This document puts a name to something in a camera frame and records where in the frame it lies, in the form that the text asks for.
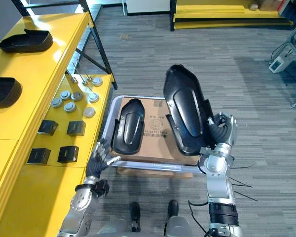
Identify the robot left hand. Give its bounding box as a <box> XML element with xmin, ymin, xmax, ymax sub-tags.
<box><xmin>85</xmin><ymin>137</ymin><xmax>122</xmax><ymax>178</ymax></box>

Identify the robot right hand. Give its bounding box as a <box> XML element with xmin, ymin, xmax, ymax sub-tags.
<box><xmin>207</xmin><ymin>112</ymin><xmax>239</xmax><ymax>149</ymax></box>

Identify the large black plastic housing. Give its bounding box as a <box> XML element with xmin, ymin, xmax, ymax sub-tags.
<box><xmin>162</xmin><ymin>64</ymin><xmax>216</xmax><ymax>157</ymax></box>

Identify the low yellow shelf rack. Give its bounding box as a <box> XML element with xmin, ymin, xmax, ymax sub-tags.
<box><xmin>170</xmin><ymin>0</ymin><xmax>295</xmax><ymax>32</ymax></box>

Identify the small black box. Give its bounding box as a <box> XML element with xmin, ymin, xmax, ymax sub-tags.
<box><xmin>37</xmin><ymin>119</ymin><xmax>59</xmax><ymax>136</ymax></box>
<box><xmin>26</xmin><ymin>148</ymin><xmax>52</xmax><ymax>165</ymax></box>
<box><xmin>66</xmin><ymin>120</ymin><xmax>87</xmax><ymax>137</ymax></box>
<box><xmin>57</xmin><ymin>146</ymin><xmax>80</xmax><ymax>163</ymax></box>

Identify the flat brown cardboard sheet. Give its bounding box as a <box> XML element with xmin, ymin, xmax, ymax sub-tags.
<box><xmin>116</xmin><ymin>166</ymin><xmax>194</xmax><ymax>179</ymax></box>

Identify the robot left leg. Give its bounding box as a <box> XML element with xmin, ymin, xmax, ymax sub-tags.
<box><xmin>96</xmin><ymin>201</ymin><xmax>142</xmax><ymax>237</ymax></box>

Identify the robot leg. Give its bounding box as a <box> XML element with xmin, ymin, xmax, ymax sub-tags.
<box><xmin>96</xmin><ymin>201</ymin><xmax>142</xmax><ymax>237</ymax></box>
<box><xmin>163</xmin><ymin>199</ymin><xmax>193</xmax><ymax>237</ymax></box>

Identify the brown cardboard box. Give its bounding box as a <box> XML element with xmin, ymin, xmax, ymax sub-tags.
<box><xmin>109</xmin><ymin>96</ymin><xmax>201</xmax><ymax>166</ymax></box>

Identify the white power adapter box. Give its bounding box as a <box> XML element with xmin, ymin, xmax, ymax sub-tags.
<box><xmin>268</xmin><ymin>55</ymin><xmax>287</xmax><ymax>74</ymax></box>

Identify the thin metal rod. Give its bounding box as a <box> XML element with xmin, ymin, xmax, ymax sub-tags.
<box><xmin>72</xmin><ymin>62</ymin><xmax>89</xmax><ymax>86</ymax></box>

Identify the robot right leg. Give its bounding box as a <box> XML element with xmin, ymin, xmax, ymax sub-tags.
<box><xmin>163</xmin><ymin>199</ymin><xmax>193</xmax><ymax>237</ymax></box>

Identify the small brown cardboard carton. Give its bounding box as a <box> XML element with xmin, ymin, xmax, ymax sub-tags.
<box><xmin>249</xmin><ymin>0</ymin><xmax>285</xmax><ymax>12</ymax></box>

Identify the dark bin with red edge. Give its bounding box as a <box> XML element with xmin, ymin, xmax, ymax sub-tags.
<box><xmin>277</xmin><ymin>0</ymin><xmax>296</xmax><ymax>26</ymax></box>

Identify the white cabinet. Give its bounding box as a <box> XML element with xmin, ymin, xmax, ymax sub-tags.
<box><xmin>122</xmin><ymin>0</ymin><xmax>171</xmax><ymax>16</ymax></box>

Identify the white cart frame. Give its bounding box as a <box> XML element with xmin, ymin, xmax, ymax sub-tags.
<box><xmin>101</xmin><ymin>95</ymin><xmax>206</xmax><ymax>175</ymax></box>

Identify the black floor cable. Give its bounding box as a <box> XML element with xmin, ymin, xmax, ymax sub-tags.
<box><xmin>270</xmin><ymin>24</ymin><xmax>296</xmax><ymax>87</ymax></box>

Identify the yellow shelf unit black frame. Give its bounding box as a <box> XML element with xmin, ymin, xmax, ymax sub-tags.
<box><xmin>0</xmin><ymin>0</ymin><xmax>118</xmax><ymax>237</ymax></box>

